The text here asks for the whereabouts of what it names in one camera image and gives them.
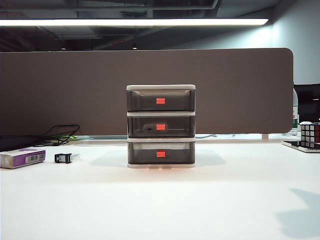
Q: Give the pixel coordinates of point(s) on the white earphone case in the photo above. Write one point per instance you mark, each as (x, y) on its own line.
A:
(147, 128)

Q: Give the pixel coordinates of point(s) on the brown desk partition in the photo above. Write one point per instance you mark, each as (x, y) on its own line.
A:
(75, 87)

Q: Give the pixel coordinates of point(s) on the small black clip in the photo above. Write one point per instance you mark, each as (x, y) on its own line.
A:
(65, 157)

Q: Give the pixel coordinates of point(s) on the ceiling light strip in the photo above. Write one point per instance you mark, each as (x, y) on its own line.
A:
(125, 22)

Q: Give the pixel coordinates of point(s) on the flat black pad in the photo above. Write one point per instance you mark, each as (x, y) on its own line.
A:
(15, 143)

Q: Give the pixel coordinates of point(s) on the purple and white box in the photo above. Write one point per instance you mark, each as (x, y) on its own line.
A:
(17, 158)

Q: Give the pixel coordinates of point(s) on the white-edged black tray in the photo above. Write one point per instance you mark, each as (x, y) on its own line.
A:
(306, 149)

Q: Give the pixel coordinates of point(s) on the black monitor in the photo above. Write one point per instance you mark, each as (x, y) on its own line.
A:
(308, 102)

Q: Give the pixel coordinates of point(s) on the black rubik's cube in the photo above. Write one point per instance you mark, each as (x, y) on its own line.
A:
(310, 135)

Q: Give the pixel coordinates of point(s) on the white drawer cabinet frame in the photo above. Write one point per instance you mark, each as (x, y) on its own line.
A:
(161, 113)

